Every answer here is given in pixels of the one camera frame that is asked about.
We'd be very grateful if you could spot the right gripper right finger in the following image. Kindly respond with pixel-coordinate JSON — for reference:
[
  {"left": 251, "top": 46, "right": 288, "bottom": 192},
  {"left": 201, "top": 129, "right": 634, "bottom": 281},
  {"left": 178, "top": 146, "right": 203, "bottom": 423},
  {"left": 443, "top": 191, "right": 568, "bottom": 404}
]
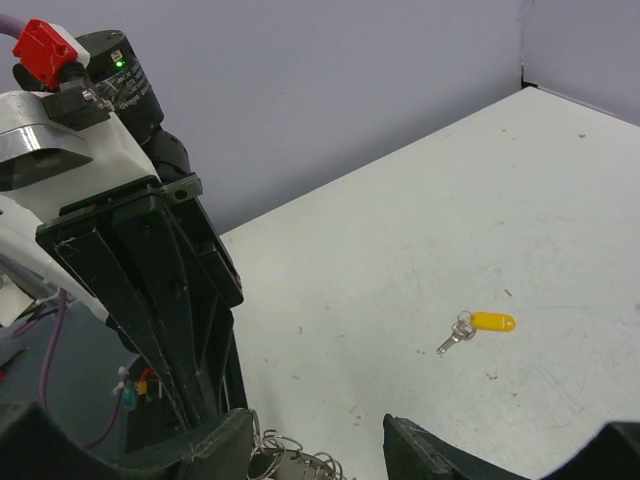
[{"left": 382, "top": 413, "right": 640, "bottom": 480}]

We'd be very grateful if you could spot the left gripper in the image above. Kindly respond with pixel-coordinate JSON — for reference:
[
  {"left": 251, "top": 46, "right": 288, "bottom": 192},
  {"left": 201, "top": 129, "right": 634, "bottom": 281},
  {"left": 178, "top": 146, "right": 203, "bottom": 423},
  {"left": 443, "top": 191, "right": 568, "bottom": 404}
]
[{"left": 36, "top": 174, "right": 243, "bottom": 430}]

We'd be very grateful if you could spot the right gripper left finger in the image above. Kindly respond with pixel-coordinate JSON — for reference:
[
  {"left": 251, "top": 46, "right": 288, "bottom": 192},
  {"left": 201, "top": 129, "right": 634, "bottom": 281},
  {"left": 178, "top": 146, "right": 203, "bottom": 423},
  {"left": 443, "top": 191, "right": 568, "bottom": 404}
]
[{"left": 1, "top": 401, "right": 254, "bottom": 479}]

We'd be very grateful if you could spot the metal disc keyring holder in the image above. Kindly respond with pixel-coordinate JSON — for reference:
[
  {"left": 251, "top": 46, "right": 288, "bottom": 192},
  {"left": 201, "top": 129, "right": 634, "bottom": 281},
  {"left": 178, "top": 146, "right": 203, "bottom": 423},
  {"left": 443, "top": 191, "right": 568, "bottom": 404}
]
[{"left": 246, "top": 429, "right": 346, "bottom": 480}]

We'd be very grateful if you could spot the yellow tag key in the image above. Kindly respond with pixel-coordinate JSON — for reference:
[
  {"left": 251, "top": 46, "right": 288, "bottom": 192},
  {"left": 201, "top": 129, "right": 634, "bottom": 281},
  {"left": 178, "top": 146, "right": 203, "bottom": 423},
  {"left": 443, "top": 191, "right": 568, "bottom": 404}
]
[{"left": 436, "top": 311, "right": 516, "bottom": 355}]

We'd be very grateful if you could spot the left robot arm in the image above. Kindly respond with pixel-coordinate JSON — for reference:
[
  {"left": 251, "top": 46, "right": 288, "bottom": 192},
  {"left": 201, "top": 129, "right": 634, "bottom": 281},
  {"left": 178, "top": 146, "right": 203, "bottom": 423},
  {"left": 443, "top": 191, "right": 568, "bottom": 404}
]
[{"left": 1, "top": 20, "right": 246, "bottom": 430}]

